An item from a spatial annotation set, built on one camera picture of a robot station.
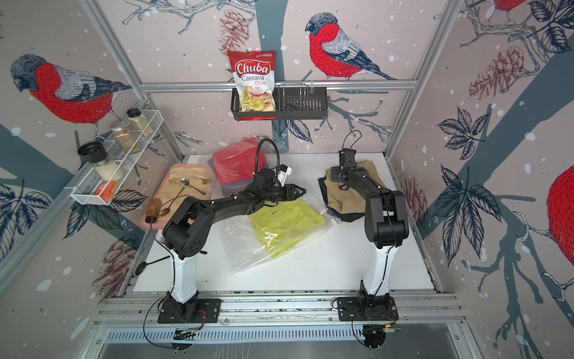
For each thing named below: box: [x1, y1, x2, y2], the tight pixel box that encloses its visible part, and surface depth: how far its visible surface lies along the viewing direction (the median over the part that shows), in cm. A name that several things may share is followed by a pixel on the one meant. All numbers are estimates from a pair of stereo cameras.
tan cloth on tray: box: [150, 164, 214, 226], surface depth 110 cm
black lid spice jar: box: [77, 141, 125, 182], surface depth 66 cm
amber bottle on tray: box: [144, 197, 163, 224], surface depth 97 cm
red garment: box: [213, 138, 267, 184], surface depth 108 cm
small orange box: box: [94, 181, 117, 202], surface depth 67 cm
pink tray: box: [139, 163, 216, 230], surface depth 109 cm
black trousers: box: [318, 175, 366, 223], surface depth 95 cm
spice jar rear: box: [126, 107, 154, 138], surface depth 83 cm
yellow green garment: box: [248, 198, 326, 259], surface depth 92 cm
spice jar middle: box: [109, 121, 142, 155], surface depth 76 cm
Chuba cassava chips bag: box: [227, 50, 279, 122], surface depth 85 cm
